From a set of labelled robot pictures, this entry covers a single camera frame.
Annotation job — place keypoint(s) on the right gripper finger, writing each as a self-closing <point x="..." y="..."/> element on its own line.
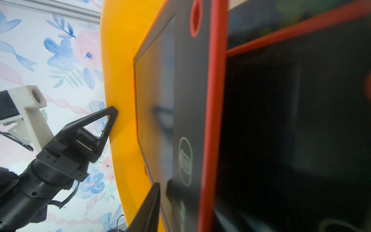
<point x="147" y="218"/>

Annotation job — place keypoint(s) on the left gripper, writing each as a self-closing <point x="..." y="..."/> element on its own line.
<point x="68" y="155"/>

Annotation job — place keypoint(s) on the red writing tablet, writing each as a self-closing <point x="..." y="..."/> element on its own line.
<point x="179" y="73"/>
<point x="295" y="147"/>

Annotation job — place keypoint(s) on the yellow plastic storage box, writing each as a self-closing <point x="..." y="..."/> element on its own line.
<point x="124" y="26"/>

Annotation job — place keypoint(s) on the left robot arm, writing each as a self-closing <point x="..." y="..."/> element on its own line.
<point x="25" y="198"/>

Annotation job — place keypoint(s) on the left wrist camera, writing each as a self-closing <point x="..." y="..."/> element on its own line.
<point x="20" y="108"/>

